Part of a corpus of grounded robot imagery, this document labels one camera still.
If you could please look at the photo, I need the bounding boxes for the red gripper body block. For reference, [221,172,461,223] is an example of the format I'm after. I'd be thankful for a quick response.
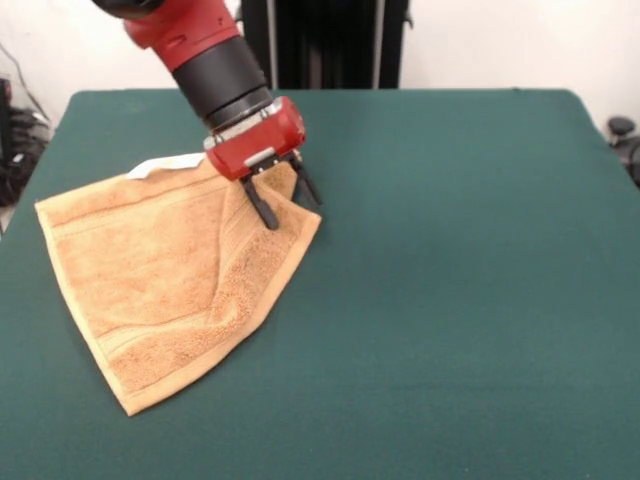
[203,95,307,182]

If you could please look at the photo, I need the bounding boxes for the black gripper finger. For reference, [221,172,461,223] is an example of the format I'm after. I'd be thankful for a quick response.
[240,174,280,232]
[290,155,324,208]

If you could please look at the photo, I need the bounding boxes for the tan terry towel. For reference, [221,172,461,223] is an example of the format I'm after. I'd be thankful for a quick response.
[33,153,323,418]

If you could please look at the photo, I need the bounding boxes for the dark green table cloth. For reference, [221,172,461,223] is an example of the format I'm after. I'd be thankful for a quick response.
[0,87,640,480]

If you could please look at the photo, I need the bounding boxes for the black equipment pile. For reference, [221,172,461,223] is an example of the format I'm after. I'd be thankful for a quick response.
[0,77,54,209]

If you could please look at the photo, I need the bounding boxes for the grey office chair base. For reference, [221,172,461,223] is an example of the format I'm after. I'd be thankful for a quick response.
[607,116,640,189]

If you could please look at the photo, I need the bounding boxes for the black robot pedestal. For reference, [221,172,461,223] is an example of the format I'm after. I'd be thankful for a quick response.
[233,0,416,91]

